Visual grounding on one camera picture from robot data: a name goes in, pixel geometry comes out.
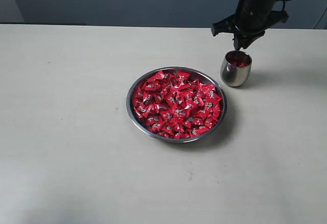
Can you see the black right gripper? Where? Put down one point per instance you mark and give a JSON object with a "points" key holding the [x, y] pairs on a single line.
{"points": [[251, 18]]}

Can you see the stainless steel cup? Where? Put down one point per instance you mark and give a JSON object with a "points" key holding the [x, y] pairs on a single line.
{"points": [[230, 74]]}

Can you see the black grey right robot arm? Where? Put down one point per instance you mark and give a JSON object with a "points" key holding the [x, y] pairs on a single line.
{"points": [[250, 21]]}

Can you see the pile of red wrapped candies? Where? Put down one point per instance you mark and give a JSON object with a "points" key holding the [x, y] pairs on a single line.
{"points": [[176, 106]]}

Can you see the red object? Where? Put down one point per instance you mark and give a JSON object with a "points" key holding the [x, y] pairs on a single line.
{"points": [[239, 60]]}

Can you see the silver metal bowl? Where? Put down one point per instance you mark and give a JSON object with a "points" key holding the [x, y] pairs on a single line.
{"points": [[176, 139]]}

